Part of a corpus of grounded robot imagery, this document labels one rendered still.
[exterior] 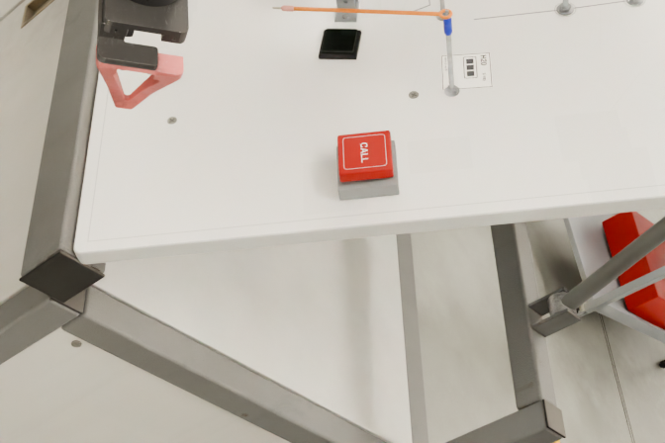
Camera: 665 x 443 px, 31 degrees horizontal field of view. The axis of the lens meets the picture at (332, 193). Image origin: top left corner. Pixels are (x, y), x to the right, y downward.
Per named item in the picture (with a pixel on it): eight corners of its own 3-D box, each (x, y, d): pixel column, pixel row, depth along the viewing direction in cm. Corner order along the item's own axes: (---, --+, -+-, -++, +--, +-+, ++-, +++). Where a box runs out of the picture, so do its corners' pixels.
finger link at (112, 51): (163, 68, 102) (187, -9, 95) (164, 133, 98) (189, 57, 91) (83, 56, 100) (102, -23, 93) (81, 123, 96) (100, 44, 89)
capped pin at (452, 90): (442, 88, 118) (436, 6, 110) (456, 84, 118) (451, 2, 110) (446, 98, 117) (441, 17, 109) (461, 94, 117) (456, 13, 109)
